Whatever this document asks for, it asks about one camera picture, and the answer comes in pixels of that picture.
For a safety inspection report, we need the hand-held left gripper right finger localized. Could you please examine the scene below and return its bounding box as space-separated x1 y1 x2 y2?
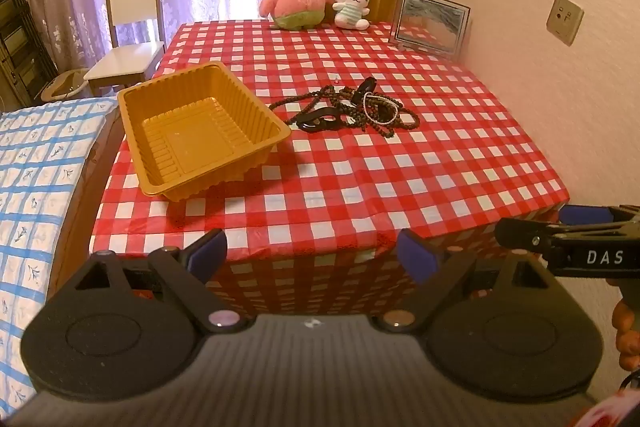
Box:
375 228 568 333

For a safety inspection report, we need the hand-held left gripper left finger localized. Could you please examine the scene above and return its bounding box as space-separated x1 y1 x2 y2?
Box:
47 228 248 334

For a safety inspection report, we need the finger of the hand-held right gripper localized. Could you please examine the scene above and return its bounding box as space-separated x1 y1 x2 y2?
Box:
559 205 640 226
494 217 556 258

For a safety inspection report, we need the orange plastic tray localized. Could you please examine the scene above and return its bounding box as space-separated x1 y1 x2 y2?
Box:
116 61 292 202

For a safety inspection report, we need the brown wooden bead necklace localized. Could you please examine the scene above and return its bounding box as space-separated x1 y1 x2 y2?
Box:
339 86 422 139

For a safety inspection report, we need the white pearl necklace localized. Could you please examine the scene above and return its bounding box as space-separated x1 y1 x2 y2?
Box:
362 92 402 124

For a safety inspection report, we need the dark small-bead necklace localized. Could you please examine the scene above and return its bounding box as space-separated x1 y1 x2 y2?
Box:
269 88 351 128

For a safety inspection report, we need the black bangle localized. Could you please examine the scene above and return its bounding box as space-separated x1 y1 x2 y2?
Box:
351 77 379 106

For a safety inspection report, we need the person's right hand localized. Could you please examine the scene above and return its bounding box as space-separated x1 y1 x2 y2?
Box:
612 298 640 371

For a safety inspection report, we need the red white checkered tablecloth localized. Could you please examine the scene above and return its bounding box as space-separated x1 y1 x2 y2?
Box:
90 21 571 315

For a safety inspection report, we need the pink white cloth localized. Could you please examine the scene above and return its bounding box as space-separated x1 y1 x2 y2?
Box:
572 372 640 427

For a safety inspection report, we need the blue white checkered blanket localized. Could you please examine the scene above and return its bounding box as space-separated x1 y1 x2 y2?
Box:
0 97 122 408

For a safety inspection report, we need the beige plastic basin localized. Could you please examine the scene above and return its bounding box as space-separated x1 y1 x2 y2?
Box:
41 67 87 101

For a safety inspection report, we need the dark shelf rack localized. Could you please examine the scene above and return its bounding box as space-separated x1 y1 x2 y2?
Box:
0 0 60 108

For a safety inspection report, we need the wooden bed frame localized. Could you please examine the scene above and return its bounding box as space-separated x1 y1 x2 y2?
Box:
47 112 127 303

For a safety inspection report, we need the glass picture frame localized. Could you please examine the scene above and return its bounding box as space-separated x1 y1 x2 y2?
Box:
388 0 472 60

